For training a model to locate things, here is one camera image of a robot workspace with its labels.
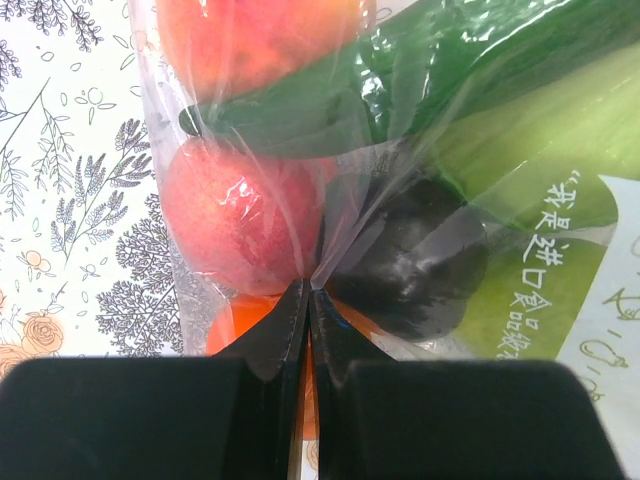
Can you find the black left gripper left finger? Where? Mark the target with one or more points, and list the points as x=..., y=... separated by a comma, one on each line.
x=233, y=415

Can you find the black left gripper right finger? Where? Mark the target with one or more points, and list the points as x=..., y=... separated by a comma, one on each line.
x=380, y=418

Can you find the fake dark purple plum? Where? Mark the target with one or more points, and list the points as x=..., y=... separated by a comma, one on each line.
x=415, y=264

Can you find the clear zip top bag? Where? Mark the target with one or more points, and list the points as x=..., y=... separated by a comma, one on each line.
x=602, y=346

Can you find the fake red apple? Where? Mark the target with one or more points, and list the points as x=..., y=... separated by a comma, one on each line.
x=250, y=224

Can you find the fake green cabbage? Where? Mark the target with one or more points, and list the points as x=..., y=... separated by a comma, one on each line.
x=536, y=163

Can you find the fake green cucumber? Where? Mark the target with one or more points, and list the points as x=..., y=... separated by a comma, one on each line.
x=432, y=58

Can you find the fake red peach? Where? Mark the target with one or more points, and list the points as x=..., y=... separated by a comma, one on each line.
x=220, y=49

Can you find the floral tablecloth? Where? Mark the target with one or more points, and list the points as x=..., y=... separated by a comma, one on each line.
x=87, y=266

